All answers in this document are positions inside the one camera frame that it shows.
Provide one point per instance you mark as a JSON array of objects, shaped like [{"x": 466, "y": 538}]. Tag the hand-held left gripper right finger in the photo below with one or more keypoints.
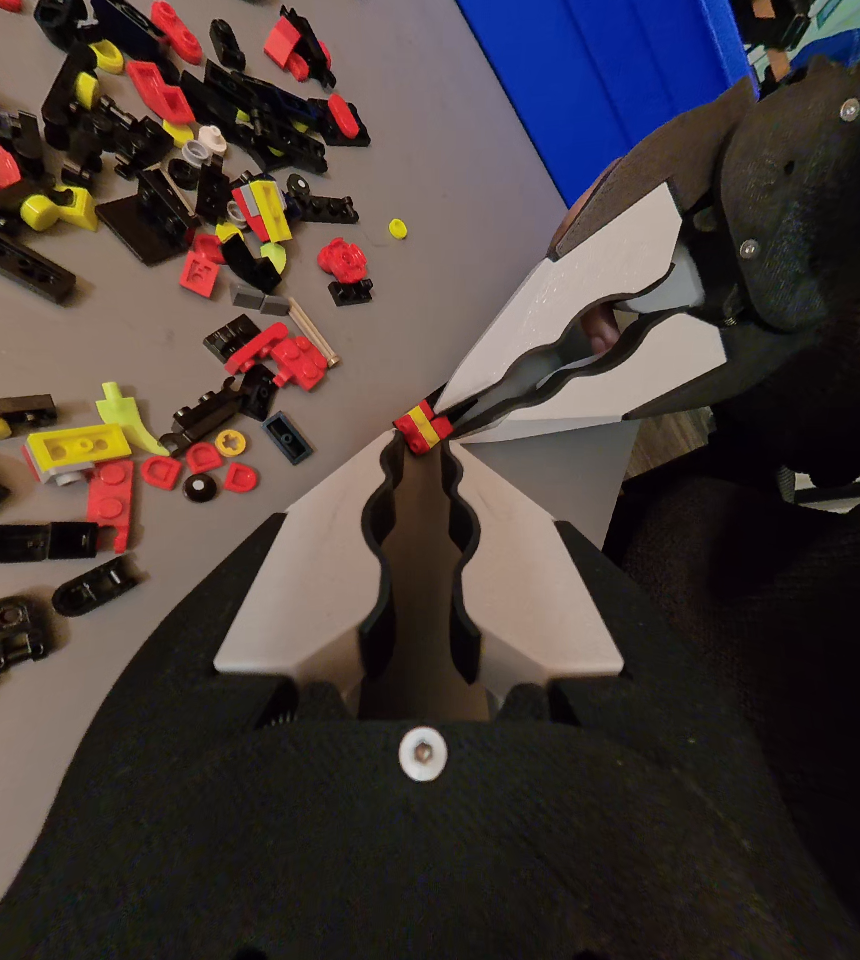
[{"x": 535, "y": 592}]

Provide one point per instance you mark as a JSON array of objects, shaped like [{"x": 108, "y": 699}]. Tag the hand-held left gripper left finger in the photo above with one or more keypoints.
[{"x": 302, "y": 585}]

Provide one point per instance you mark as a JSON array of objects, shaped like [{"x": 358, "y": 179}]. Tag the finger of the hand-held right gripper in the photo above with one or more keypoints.
[
  {"x": 587, "y": 277},
  {"x": 654, "y": 367}
]

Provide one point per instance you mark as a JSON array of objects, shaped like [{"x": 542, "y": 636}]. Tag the small red yellow lego assembly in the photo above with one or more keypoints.
[{"x": 418, "y": 427}]

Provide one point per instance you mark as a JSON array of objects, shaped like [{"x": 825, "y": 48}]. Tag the person's right forearm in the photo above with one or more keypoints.
[{"x": 827, "y": 397}]

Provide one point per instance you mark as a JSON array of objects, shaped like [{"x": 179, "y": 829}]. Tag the pile of loose lego pieces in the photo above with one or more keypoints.
[{"x": 77, "y": 446}]

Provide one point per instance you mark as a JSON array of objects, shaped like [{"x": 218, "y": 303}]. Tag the person's right hand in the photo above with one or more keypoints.
[{"x": 601, "y": 334}]

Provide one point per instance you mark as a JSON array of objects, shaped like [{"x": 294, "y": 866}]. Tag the blue fabric bag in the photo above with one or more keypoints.
[{"x": 846, "y": 49}]

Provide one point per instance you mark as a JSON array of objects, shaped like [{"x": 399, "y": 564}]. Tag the blue plastic bin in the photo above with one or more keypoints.
[{"x": 595, "y": 82}]

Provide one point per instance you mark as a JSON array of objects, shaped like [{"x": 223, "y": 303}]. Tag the person's dark knit clothing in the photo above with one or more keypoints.
[{"x": 759, "y": 675}]

